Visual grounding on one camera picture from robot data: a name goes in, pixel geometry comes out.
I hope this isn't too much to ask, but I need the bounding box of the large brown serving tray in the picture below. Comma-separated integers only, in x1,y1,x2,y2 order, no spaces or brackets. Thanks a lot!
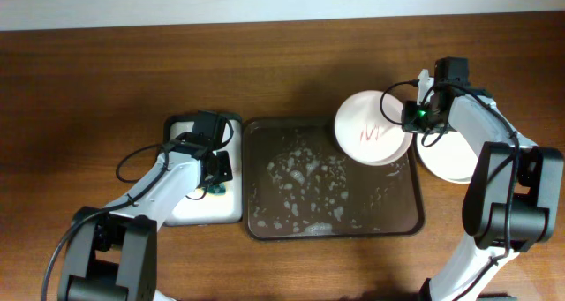
242,117,425,241

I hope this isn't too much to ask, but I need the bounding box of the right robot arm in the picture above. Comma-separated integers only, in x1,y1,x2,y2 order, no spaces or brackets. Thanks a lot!
400,56,564,300

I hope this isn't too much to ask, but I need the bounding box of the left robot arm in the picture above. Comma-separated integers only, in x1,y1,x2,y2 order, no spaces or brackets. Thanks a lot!
56,111,243,300

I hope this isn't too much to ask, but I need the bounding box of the green and yellow sponge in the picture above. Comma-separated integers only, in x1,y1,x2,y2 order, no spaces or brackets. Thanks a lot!
203,183,227,196

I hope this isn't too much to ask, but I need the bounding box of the cream plate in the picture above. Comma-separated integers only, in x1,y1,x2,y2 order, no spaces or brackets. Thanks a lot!
415,132,478,184

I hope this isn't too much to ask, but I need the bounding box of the small black tray white liner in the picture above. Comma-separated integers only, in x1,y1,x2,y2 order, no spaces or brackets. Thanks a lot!
164,113,243,227

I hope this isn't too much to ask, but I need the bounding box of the pink plate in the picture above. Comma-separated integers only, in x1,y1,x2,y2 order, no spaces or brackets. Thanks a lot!
334,90,412,166

